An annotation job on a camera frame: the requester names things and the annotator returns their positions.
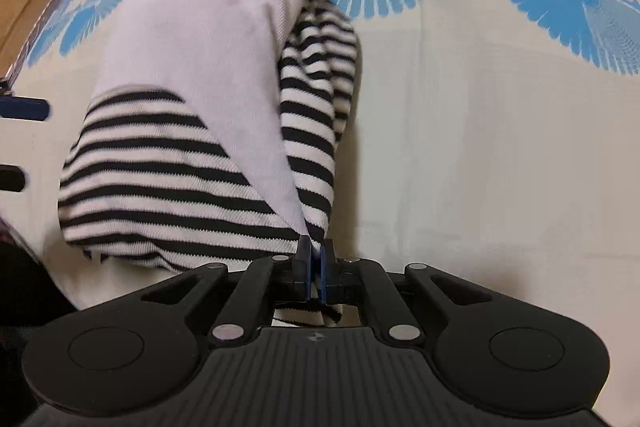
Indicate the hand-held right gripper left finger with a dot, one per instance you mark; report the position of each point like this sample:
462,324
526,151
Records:
303,272

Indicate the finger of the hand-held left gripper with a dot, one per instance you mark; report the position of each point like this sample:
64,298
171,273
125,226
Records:
12,178
27,109

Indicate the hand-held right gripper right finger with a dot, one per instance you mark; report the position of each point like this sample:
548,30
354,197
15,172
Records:
327,272

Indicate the black white striped small garment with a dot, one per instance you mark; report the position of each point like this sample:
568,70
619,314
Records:
200,57

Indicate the blue white printed bedsheet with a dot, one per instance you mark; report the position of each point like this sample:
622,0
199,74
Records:
475,132

